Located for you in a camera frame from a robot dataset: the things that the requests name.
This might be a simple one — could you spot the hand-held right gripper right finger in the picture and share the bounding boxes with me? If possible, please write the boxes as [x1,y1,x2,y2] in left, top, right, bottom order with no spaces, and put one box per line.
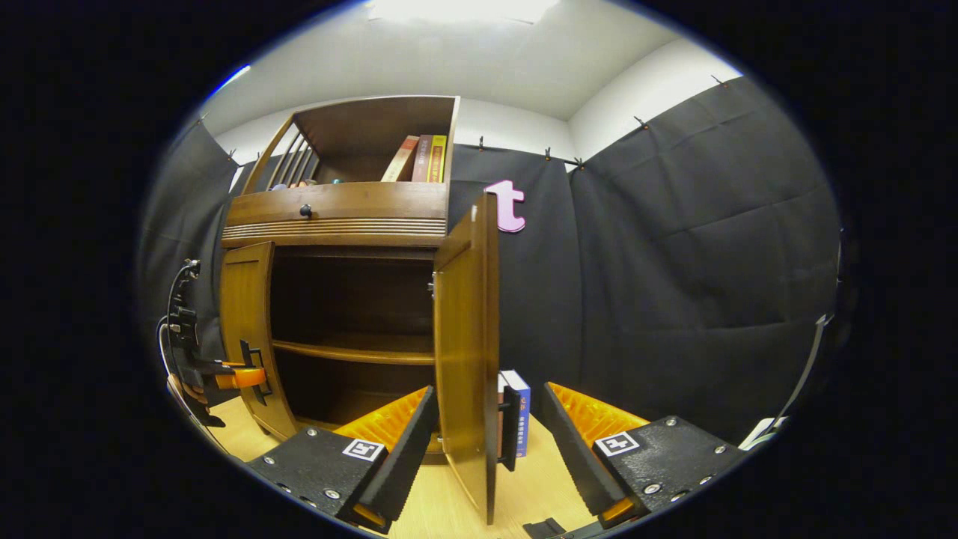
[540,382,749,529]

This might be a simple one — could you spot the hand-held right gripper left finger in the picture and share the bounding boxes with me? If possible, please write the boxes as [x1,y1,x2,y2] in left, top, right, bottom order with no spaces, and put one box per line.
[247,385,440,534]

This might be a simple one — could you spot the wooden cabinet door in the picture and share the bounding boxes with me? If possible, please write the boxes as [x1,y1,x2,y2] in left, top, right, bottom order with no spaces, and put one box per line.
[433,193,522,526]
[219,241,298,442]

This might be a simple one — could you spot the wooden double-door shoe cabinet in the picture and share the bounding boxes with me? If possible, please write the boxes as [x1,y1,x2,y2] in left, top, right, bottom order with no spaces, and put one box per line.
[219,95,461,457]

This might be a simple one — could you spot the blue book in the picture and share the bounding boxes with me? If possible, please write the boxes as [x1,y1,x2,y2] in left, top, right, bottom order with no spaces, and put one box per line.
[503,370,532,458]

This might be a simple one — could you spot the wooden inner shelf board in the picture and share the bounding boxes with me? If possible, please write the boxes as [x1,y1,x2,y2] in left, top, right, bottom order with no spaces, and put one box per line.
[272,333,436,366]

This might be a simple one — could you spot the ceiling light panel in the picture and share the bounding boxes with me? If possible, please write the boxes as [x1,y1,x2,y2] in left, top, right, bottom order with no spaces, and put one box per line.
[210,64,252,98]

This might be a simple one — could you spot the orange tan book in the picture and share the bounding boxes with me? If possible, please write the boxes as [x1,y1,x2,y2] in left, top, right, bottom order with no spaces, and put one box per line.
[380,135,421,183]

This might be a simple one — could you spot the maroon book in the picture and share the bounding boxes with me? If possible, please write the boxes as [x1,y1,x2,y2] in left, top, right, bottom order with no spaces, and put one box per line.
[412,135,436,183]

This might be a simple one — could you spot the white cable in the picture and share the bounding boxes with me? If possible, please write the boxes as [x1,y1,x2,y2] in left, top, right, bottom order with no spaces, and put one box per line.
[739,313,835,451]

